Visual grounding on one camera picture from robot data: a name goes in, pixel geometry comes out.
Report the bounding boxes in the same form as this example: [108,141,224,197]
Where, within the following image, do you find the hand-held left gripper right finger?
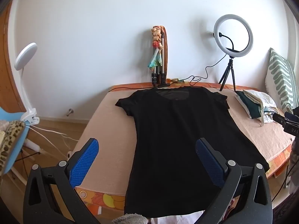
[195,138,273,224]

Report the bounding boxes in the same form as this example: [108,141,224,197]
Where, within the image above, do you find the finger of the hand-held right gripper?
[272,113,288,125]

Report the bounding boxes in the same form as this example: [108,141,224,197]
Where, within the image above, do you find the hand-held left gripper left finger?
[23,138,101,224]

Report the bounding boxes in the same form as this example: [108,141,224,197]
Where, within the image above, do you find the black t-shirt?
[115,86,269,218]

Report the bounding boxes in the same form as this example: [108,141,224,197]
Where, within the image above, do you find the folded clothes pile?
[243,89,279,125]

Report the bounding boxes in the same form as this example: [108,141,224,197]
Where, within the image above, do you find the dark green folded garment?
[237,91,262,119]

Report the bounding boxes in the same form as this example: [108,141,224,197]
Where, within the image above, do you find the white folded cloth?
[235,94,254,119]

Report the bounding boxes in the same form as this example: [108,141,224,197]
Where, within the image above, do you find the green striped pillow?
[265,47,296,115]

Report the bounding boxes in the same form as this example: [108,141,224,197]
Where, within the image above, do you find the orange floral bed sheet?
[67,80,295,217]

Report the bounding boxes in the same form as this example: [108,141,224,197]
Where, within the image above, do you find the beige blanket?
[74,84,295,196]

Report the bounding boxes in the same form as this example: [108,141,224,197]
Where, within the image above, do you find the blue chair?
[0,106,56,187]

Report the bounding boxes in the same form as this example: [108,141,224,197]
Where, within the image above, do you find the grey fuzzy cloth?
[112,213,149,224]

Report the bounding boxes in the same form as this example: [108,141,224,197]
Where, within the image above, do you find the folded grey tripod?
[151,31,167,87]

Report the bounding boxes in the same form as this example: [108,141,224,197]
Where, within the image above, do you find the wooden door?
[0,2,27,113]

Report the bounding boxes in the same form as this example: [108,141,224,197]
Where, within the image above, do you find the colourful floral scarf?
[147,25,185,83]

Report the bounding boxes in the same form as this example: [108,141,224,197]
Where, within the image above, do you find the white clamp lamp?
[14,42,40,127]

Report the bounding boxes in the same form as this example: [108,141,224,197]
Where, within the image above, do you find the white lamp cable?
[30,124,79,143]

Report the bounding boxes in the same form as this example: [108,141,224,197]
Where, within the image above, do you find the white ring light with tripod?
[211,14,254,92]

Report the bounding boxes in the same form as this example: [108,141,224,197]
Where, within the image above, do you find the black cable with controller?
[107,52,230,92]

